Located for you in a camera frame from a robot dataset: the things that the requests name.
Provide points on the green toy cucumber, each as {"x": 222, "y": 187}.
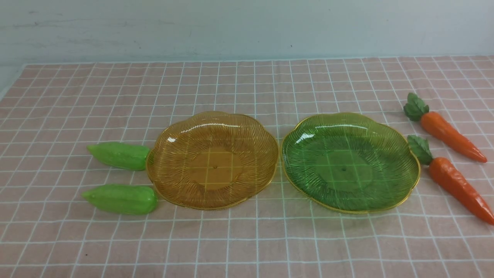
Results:
{"x": 120, "y": 155}
{"x": 122, "y": 199}

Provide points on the orange toy carrot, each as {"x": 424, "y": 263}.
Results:
{"x": 432, "y": 122}
{"x": 444, "y": 173}

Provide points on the amber plastic plate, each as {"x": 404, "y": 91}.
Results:
{"x": 212, "y": 161}

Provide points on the green plastic plate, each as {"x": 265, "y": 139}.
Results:
{"x": 349, "y": 163}

